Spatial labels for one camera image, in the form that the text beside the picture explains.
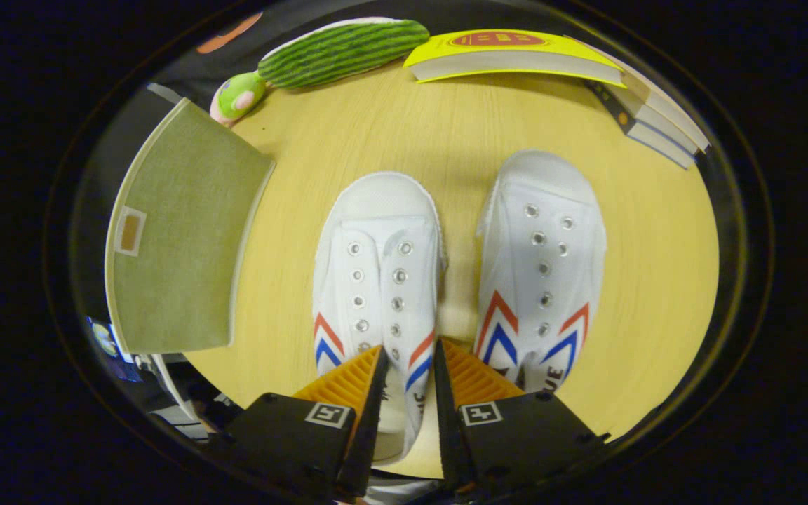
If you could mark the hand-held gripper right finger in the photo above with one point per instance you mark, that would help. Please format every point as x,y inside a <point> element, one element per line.
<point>446,421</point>

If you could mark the pink and green plush toy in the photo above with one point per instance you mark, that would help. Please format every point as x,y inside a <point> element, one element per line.
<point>239,95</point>

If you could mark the olive fabric storage box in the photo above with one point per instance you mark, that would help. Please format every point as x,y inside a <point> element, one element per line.
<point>179,245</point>

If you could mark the white cover book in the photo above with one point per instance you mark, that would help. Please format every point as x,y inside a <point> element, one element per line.
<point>653,119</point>

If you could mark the beige cover book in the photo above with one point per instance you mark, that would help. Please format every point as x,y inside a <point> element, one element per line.
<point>663,105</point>

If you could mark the dark blue cover book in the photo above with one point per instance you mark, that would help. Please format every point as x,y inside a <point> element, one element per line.
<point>646,139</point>

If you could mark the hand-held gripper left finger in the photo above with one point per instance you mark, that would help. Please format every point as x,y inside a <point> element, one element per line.
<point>370,421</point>

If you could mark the watermelon slice plush toy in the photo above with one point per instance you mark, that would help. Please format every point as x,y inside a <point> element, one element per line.
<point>341,52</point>

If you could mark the yellow book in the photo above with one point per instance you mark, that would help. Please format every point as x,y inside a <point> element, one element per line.
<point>516,63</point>

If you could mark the white shoe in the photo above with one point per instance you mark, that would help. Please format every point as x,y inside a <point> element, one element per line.
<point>376,266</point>
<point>544,280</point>

